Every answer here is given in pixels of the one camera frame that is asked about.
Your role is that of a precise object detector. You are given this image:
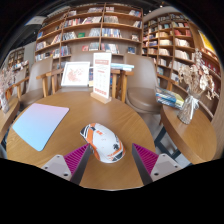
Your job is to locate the glass vase with pink flowers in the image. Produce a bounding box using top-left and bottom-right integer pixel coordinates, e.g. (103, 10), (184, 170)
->
(0, 64), (16, 114)

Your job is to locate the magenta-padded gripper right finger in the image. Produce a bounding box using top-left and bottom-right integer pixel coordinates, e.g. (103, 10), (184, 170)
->
(131, 143), (184, 186)

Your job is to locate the brown padded wooden armchair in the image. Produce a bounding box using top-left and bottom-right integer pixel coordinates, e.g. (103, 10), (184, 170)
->
(36, 51), (121, 99)
(118, 53), (163, 115)
(13, 57), (54, 108)

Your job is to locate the white framed floral picture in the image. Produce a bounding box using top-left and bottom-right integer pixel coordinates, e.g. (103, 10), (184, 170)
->
(60, 61), (91, 88)

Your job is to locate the white red sign wooden stand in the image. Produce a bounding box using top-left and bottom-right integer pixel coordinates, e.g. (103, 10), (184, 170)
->
(90, 52), (113, 105)

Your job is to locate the white orange black computer mouse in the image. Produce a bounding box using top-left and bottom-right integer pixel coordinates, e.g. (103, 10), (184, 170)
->
(79, 122), (127, 164)

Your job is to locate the stack of blue books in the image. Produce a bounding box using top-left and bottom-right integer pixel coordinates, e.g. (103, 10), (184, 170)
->
(154, 87), (185, 110)

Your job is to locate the small distant wooden bookshelf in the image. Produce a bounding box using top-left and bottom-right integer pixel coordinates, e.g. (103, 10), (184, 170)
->
(7, 47), (26, 69)

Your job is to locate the round wooden side table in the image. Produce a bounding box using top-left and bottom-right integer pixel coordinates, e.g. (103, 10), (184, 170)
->
(0, 96), (20, 148)
(154, 104), (218, 165)

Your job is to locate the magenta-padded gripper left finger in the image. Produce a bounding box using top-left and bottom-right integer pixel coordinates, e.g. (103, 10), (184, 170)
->
(41, 143), (92, 186)

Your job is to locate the pink blue gradient mouse pad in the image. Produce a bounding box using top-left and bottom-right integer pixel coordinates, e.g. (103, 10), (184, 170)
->
(11, 102), (70, 152)

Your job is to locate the dark upright book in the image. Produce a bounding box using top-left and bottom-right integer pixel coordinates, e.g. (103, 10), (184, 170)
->
(88, 66), (95, 88)

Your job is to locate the glass vase with dried flowers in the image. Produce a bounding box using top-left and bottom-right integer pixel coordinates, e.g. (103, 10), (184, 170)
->
(176, 48), (218, 125)

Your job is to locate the curved wooden bookshelf unit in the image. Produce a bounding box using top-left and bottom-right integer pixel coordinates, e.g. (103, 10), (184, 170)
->
(141, 12), (221, 118)

